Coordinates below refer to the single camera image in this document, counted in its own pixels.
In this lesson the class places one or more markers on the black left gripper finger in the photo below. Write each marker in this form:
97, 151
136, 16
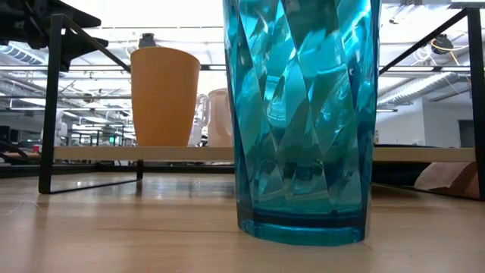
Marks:
81, 17
81, 47

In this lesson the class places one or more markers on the wooden shelf with black frame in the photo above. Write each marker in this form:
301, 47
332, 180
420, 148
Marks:
151, 153

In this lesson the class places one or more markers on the white ceramic mug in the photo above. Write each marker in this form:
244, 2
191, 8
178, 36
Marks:
221, 121

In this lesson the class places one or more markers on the blue faceted plastic tumbler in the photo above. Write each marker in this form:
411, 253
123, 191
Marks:
303, 151

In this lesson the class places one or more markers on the navy blue cloth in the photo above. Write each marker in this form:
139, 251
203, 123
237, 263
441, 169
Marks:
394, 174

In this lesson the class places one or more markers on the white robot figure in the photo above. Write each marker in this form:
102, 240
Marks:
62, 129

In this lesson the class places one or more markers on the small red object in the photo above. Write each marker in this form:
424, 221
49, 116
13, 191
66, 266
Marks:
36, 148

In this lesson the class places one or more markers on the pink cloth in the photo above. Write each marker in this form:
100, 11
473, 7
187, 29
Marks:
447, 178

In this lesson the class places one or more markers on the dark background door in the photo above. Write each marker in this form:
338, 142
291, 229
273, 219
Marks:
465, 134

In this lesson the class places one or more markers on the black metal table frame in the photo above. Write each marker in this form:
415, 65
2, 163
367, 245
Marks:
94, 169

